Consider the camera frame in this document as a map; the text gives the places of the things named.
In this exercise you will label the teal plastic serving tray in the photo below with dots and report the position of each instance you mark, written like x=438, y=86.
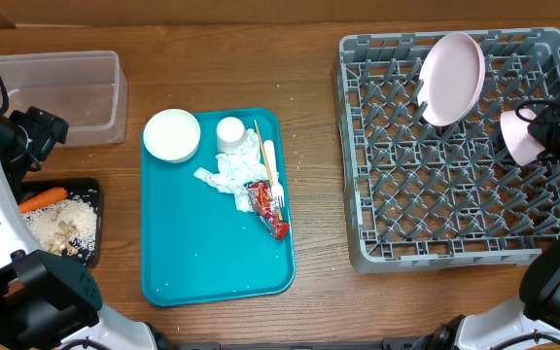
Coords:
x=195, y=245

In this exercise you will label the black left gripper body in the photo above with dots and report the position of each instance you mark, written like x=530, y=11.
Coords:
x=36, y=135

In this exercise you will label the wooden chopstick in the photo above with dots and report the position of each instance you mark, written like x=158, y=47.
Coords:
x=268, y=170

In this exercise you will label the clear plastic bin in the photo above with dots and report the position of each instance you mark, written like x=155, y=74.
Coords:
x=87, y=89

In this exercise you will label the white bowl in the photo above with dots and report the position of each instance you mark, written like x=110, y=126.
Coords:
x=172, y=135

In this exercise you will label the red snack wrapper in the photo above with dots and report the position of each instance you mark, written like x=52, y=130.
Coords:
x=266, y=208

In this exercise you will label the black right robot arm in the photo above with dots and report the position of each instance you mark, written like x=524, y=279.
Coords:
x=533, y=317

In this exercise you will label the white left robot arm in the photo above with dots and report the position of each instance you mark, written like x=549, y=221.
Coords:
x=48, y=301

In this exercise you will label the pile of rice and peanuts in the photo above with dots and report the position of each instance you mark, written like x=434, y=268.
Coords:
x=68, y=227

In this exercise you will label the large white plate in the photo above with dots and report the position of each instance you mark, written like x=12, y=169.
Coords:
x=453, y=75

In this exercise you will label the white plastic fork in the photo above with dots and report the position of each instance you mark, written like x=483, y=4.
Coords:
x=278, y=189

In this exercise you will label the black food waste tray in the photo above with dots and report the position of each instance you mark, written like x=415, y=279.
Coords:
x=85, y=189

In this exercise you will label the pink bowl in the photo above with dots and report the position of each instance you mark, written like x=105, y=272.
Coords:
x=521, y=145

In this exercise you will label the orange carrot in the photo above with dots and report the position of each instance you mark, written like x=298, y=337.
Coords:
x=43, y=199

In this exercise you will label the grey plastic dishwasher rack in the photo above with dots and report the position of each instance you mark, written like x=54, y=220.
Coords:
x=424, y=197

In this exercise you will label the white tissue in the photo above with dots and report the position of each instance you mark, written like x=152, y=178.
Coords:
x=236, y=171

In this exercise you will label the white paper cup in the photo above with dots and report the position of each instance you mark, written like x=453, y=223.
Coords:
x=231, y=134

